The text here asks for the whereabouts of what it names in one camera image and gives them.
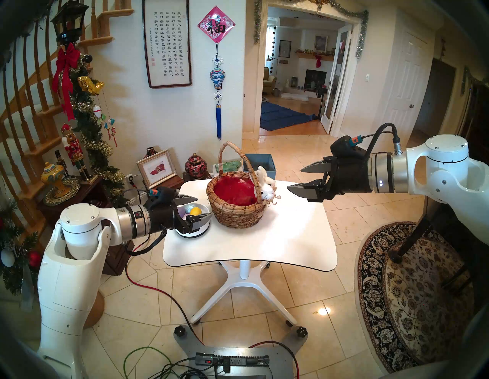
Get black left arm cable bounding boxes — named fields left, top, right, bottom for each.
left=124, top=227, right=168, bottom=256

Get blue fabric storage bin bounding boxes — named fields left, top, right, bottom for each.
left=243, top=154, right=276, bottom=180

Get small dark nutcracker figure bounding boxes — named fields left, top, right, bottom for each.
left=54, top=150, right=69, bottom=178

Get red diamond fu decoration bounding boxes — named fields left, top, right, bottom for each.
left=198, top=5, right=236, bottom=44

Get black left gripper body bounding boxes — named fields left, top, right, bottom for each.
left=148, top=204, right=187, bottom=234

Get wooden stair banister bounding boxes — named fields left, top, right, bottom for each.
left=0, top=0, right=134, bottom=329

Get small framed red picture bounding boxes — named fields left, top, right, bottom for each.
left=136, top=149, right=178, bottom=190

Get yellow cloisonne urn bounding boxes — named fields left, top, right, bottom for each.
left=40, top=162, right=65, bottom=193

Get green garland with gold tinsel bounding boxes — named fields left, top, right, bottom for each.
left=71, top=53, right=126, bottom=199

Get green banister garland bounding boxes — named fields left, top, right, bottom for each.
left=0, top=199, right=46, bottom=296

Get gold fish ornament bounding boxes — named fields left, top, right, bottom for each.
left=78, top=76, right=104, bottom=96

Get red nutcracker figure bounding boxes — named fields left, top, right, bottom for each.
left=60, top=123, right=92, bottom=182

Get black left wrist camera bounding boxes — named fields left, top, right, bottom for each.
left=147, top=187, right=177, bottom=207

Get white panel door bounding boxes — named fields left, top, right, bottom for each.
left=376, top=31, right=428, bottom=134

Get red ribbon bow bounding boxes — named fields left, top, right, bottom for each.
left=52, top=43, right=81, bottom=121

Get red ceramic lidded jar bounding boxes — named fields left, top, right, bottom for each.
left=185, top=153, right=208, bottom=179

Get dark wooden side table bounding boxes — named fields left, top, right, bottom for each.
left=36, top=176, right=134, bottom=275

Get colourful hanging ornaments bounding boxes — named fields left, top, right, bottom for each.
left=104, top=118, right=119, bottom=147

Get black lantern lamp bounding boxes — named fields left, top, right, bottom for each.
left=50, top=0, right=89, bottom=45

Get white round bowl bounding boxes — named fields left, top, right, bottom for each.
left=176, top=202, right=211, bottom=238

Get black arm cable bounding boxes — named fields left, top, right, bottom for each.
left=124, top=227, right=168, bottom=256
left=361, top=122, right=402, bottom=155

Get wicker basket with handle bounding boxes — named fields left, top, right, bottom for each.
left=206, top=141, right=281, bottom=229

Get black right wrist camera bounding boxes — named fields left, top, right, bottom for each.
left=330, top=135, right=369, bottom=157

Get white table pedestal base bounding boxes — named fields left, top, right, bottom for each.
left=190, top=260, right=298, bottom=327

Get ornate decorative plate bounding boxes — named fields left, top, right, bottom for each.
left=44, top=178, right=81, bottom=207

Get dark wooden console table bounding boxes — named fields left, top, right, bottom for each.
left=388, top=214, right=482, bottom=295

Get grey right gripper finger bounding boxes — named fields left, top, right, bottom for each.
left=287, top=180, right=333, bottom=203
left=301, top=159, right=333, bottom=177

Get white glass door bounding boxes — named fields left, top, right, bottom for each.
left=321, top=24, right=354, bottom=134

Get framed calligraphy scroll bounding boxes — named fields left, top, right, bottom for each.
left=142, top=0, right=193, bottom=89

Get blue floor rug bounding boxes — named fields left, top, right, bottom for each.
left=260, top=101, right=317, bottom=131

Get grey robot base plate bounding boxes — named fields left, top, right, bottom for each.
left=174, top=325, right=308, bottom=379

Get blue vase hanging with tassel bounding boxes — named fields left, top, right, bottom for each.
left=209, top=43, right=226, bottom=140

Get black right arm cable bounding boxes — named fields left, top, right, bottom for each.
left=361, top=122, right=402, bottom=155

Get green cable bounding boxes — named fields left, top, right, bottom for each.
left=123, top=346, right=174, bottom=379

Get red fabric basket lining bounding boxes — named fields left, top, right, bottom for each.
left=213, top=175, right=257, bottom=207

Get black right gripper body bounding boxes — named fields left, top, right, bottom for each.
left=324, top=152, right=374, bottom=202

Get black fireplace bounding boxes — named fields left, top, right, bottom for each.
left=304, top=70, right=327, bottom=90

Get beige armchair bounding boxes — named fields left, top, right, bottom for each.
left=263, top=67, right=278, bottom=95

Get white plush bunny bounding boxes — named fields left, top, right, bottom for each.
left=255, top=165, right=276, bottom=186
left=260, top=180, right=281, bottom=205

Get silver tinsel doorway garland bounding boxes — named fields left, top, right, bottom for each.
left=254, top=0, right=369, bottom=60

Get black cable bundle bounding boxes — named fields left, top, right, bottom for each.
left=147, top=355, right=226, bottom=379

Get large oriental floral rug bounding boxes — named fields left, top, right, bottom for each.
left=356, top=222, right=478, bottom=374

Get black power strip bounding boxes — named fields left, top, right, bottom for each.
left=194, top=352, right=270, bottom=367

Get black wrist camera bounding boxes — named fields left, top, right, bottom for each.
left=147, top=187, right=177, bottom=207
left=330, top=135, right=369, bottom=157

